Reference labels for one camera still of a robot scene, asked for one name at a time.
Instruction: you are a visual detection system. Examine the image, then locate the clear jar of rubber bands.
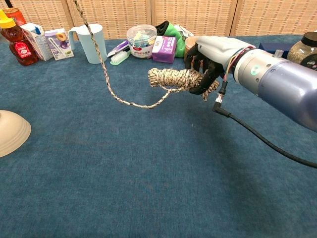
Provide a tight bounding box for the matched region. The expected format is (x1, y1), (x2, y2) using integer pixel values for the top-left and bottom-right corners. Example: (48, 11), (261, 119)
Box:
(184, 35), (199, 59)

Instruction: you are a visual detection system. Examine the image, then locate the green black cloth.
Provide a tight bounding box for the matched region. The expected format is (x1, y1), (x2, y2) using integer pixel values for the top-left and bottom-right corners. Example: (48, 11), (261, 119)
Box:
(155, 21), (194, 59)

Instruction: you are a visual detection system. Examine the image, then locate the red drink can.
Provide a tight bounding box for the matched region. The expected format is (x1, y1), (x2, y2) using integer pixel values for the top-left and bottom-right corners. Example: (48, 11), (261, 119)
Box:
(2, 7), (27, 27)

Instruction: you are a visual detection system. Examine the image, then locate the white blue carton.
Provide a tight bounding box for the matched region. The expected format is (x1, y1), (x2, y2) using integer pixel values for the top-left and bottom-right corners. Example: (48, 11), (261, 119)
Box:
(19, 22), (54, 61)

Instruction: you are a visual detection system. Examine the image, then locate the bamboo folding screen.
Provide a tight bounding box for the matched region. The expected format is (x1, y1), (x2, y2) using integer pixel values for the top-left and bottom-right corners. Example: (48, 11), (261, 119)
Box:
(0, 0), (317, 40)

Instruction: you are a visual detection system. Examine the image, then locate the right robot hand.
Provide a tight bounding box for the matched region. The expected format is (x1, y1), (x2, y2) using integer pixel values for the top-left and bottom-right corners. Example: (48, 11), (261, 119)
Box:
(184, 35), (257, 95)

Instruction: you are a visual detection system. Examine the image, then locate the green scrub brush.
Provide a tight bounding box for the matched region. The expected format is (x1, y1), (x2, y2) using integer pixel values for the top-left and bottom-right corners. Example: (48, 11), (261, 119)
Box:
(109, 48), (131, 66)

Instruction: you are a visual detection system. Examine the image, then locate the speckled braided rope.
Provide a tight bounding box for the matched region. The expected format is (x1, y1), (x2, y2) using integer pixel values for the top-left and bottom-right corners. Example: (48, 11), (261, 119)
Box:
(73, 0), (220, 110)

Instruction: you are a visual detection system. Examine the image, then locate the seed jar with black lid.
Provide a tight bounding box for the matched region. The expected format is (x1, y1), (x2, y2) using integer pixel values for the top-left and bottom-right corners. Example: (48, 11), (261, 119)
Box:
(287, 31), (317, 71)

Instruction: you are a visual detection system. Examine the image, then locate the blue felt table cover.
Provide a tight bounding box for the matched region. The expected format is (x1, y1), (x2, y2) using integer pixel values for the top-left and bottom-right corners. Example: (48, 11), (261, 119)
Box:
(0, 34), (317, 238)

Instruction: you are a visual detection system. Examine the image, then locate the small purple drink carton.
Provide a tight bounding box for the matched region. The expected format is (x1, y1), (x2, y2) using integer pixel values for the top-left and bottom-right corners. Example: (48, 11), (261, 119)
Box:
(44, 28), (74, 61)

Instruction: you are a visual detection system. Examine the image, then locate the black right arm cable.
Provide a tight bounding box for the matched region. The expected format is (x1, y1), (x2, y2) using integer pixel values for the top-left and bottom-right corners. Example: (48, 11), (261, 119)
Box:
(212, 80), (317, 169)

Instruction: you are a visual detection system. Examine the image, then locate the cream ceramic bowl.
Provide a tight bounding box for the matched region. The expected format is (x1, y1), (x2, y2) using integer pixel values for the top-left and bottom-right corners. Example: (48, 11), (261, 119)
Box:
(0, 110), (32, 158)

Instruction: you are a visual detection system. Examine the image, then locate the light blue plastic mug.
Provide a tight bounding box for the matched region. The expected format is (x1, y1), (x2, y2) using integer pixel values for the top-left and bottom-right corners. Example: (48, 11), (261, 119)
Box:
(67, 23), (107, 65)

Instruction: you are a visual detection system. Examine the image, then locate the clear tub of clips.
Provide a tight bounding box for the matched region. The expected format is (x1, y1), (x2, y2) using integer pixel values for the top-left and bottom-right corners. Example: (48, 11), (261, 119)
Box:
(126, 24), (158, 60)

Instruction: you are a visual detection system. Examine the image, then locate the navy blue long box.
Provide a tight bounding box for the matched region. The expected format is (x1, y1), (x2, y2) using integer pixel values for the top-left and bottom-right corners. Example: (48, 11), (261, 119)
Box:
(258, 42), (297, 54)

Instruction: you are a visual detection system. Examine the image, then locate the purple pad box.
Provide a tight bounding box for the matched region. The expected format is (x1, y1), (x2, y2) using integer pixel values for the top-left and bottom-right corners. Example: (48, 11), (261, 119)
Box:
(151, 36), (178, 64)

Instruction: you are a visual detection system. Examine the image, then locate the honey bear bottle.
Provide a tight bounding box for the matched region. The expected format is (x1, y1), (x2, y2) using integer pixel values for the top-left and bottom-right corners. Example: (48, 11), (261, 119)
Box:
(0, 9), (39, 66)

